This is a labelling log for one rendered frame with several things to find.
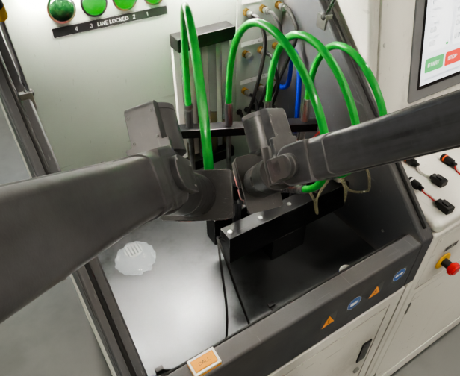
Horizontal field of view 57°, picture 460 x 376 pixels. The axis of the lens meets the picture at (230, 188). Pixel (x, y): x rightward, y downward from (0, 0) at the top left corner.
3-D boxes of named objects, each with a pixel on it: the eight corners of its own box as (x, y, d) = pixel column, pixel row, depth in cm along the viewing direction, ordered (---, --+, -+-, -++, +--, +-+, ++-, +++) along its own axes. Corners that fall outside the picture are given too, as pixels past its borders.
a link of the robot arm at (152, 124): (99, 214, 41) (182, 186, 39) (72, 103, 42) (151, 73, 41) (148, 217, 52) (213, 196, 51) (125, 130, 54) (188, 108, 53)
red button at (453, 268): (446, 282, 106) (453, 269, 102) (432, 271, 108) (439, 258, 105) (459, 273, 108) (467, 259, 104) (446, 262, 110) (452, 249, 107)
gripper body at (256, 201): (266, 151, 78) (278, 142, 71) (280, 206, 77) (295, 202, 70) (232, 159, 76) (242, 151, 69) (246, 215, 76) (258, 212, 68)
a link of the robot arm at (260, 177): (266, 193, 63) (302, 185, 64) (255, 148, 63) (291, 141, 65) (254, 198, 70) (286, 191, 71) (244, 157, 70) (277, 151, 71)
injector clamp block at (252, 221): (229, 283, 99) (229, 239, 89) (207, 254, 105) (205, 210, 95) (339, 225, 112) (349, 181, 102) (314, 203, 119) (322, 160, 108)
